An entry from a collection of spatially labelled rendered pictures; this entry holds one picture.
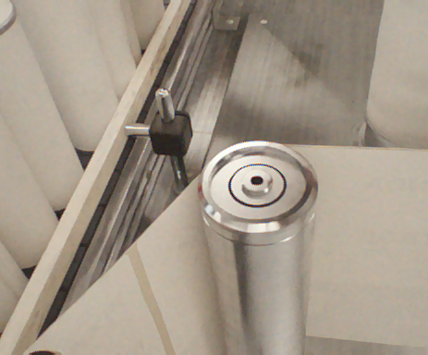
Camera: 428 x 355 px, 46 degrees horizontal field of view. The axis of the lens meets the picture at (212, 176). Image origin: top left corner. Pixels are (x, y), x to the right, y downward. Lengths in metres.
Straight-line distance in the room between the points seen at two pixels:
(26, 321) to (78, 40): 0.20
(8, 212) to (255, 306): 0.21
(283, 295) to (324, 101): 0.32
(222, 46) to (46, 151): 0.33
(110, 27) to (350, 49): 0.24
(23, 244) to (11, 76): 0.11
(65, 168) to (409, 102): 0.25
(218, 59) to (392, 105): 0.30
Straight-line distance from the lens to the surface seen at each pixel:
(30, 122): 0.36
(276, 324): 0.20
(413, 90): 0.36
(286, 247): 0.16
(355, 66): 0.52
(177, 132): 0.40
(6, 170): 0.33
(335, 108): 0.47
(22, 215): 0.36
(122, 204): 0.42
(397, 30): 0.35
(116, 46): 0.45
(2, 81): 0.34
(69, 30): 0.39
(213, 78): 0.60
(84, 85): 0.41
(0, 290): 0.35
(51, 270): 0.35
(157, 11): 0.55
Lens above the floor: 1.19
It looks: 48 degrees down
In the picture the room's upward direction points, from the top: 8 degrees counter-clockwise
